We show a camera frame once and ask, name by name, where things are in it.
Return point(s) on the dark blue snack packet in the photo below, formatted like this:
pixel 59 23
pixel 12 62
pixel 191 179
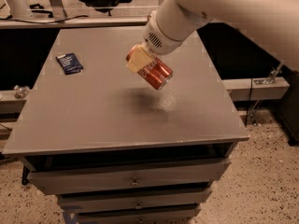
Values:
pixel 70 63

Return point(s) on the white pipe post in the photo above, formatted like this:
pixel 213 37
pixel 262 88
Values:
pixel 19 9

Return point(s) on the red coke can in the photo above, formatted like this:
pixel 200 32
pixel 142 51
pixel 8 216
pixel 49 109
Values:
pixel 157 73

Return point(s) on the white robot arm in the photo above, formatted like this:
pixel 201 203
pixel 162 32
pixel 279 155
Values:
pixel 273 25

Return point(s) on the grey drawer cabinet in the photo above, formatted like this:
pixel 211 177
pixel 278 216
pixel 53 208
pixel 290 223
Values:
pixel 113 149

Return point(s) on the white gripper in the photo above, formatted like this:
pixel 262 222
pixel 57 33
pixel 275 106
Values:
pixel 158 44

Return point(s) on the grey metal rail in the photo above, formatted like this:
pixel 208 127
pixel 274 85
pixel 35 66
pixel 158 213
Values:
pixel 79 21

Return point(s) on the small shiny crumpled object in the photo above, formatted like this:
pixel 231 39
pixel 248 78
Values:
pixel 21 91

